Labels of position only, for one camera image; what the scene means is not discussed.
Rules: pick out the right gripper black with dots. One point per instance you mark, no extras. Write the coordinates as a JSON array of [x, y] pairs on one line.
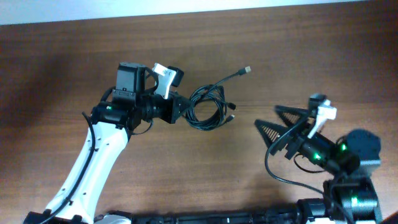
[[300, 138]]

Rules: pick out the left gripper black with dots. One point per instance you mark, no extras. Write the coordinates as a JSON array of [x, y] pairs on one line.
[[175, 109]]

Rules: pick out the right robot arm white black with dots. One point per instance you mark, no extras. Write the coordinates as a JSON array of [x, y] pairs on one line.
[[350, 196]]

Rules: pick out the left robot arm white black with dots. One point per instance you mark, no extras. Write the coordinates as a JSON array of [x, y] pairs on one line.
[[140, 94]]

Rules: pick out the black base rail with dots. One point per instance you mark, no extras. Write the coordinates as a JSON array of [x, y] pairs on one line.
[[217, 216]]

